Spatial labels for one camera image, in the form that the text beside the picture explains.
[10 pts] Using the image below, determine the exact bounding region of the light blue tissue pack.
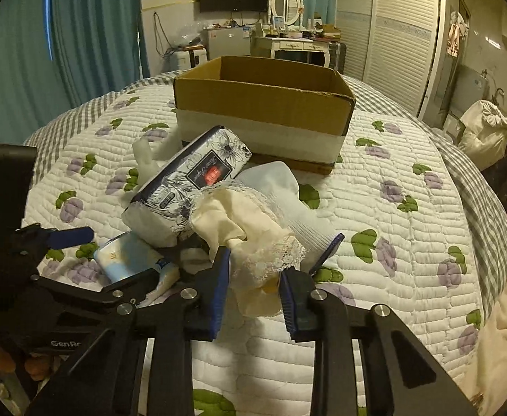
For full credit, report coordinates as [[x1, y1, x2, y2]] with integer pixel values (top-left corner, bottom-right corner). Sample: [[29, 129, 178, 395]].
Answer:
[[94, 232, 180, 306]]

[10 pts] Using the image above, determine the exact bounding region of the floral tissue paper pack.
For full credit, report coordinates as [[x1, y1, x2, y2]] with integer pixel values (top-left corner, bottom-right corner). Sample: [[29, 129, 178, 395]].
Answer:
[[122, 126, 252, 248]]

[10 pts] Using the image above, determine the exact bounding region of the cream lace cloth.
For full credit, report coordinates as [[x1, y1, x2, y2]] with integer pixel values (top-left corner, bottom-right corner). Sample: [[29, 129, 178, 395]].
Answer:
[[190, 181, 306, 318]]

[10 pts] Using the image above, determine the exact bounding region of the white knotted sock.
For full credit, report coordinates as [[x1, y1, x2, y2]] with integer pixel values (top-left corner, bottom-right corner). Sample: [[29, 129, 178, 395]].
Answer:
[[132, 138, 161, 186]]

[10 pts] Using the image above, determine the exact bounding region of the white floral quilt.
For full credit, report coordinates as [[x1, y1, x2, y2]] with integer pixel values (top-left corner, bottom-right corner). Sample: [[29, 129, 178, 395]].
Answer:
[[25, 85, 483, 415]]

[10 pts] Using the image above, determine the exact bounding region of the grey checked bed sheet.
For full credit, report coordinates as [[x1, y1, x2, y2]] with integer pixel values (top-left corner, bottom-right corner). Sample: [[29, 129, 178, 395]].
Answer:
[[24, 71, 507, 317]]

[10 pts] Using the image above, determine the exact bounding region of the teal window curtain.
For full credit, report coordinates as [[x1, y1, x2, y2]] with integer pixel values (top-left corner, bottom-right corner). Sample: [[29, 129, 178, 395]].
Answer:
[[0, 0, 149, 144]]

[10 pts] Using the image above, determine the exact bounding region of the white suitcase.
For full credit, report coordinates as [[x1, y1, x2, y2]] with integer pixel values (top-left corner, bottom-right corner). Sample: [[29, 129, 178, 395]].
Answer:
[[169, 46, 207, 70]]

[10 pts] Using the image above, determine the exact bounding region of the brown cardboard box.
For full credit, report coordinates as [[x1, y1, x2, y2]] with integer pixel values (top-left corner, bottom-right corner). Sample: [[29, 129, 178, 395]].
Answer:
[[174, 57, 357, 175]]

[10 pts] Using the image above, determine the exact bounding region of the white stuffed laundry bag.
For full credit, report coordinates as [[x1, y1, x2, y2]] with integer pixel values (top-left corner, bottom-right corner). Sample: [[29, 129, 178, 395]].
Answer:
[[458, 99, 507, 171]]

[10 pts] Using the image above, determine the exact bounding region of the silver mini fridge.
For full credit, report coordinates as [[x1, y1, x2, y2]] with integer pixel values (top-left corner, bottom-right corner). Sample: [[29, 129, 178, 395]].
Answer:
[[202, 26, 252, 60]]

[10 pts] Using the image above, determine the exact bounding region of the white dressing table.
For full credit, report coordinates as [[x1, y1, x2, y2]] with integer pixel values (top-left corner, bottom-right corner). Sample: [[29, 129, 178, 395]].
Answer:
[[251, 36, 330, 68]]

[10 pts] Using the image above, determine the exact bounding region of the white oval vanity mirror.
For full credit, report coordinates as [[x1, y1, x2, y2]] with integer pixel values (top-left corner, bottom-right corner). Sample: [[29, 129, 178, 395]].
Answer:
[[269, 0, 304, 26]]

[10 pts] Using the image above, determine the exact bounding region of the white sliding wardrobe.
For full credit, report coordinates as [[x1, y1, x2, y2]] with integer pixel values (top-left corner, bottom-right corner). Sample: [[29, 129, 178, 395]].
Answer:
[[335, 0, 440, 116]]

